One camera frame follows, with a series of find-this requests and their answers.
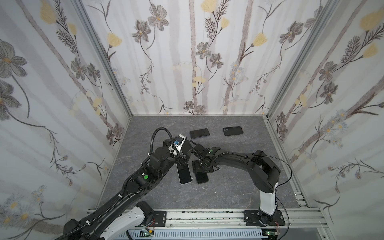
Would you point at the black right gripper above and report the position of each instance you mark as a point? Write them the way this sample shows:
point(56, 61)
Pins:
point(199, 153)

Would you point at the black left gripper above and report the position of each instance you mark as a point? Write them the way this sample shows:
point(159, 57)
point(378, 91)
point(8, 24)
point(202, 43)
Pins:
point(181, 160)

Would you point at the black phone case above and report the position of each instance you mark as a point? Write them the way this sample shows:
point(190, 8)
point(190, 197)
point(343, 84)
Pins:
point(233, 131)
point(196, 177)

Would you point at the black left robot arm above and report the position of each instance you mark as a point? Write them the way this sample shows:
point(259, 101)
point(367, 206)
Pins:
point(165, 151)

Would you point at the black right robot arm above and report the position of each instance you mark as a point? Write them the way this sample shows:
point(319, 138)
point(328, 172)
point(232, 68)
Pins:
point(263, 171)

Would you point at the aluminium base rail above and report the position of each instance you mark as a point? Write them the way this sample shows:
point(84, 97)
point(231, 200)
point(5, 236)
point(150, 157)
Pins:
point(234, 224)

